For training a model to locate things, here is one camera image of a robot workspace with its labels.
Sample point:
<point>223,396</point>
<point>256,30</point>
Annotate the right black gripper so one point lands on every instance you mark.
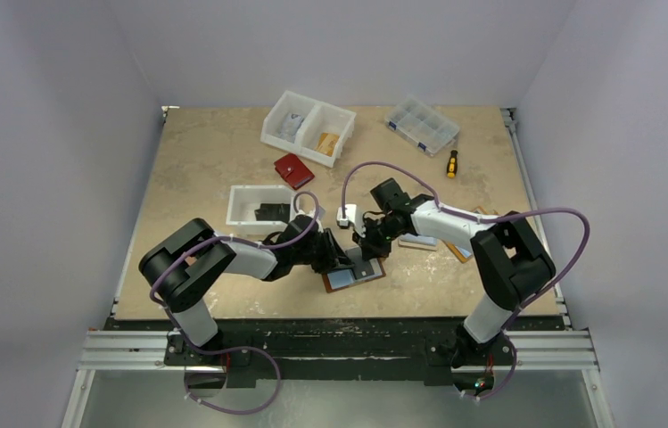
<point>367,234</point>

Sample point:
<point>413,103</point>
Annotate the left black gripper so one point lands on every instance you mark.
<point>333,254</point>

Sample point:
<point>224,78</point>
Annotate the tan leather card holder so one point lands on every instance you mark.
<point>342,279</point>

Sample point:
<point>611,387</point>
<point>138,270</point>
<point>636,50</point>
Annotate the small white plastic bin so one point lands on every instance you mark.
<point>245,199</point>

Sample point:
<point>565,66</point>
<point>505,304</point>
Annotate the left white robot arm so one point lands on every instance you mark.
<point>182,268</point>

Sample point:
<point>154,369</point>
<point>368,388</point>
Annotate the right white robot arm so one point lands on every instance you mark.
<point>509,256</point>

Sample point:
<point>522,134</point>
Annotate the blue card white tray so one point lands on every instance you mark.
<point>418,242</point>

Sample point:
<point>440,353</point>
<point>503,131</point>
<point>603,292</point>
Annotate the black card in bin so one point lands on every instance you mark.
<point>276,212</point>

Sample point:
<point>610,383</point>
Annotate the red leather card holder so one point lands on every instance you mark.
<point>293,171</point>

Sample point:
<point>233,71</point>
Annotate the gold card in bin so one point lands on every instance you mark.
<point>327,144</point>

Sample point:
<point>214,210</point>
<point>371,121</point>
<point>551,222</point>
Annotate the patterned card in bin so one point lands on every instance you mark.
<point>290,126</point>

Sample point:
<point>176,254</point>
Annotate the yellow black screwdriver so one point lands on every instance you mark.
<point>452,164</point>

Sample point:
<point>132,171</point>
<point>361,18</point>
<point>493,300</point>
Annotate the white two-compartment bin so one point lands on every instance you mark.
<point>320,117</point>

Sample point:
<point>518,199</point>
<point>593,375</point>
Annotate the clear plastic organizer box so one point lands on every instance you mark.
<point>422,126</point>

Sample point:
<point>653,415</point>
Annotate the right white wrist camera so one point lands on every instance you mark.
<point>350,217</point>

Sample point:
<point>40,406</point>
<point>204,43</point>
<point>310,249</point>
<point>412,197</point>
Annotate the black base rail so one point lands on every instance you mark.
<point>418,349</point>

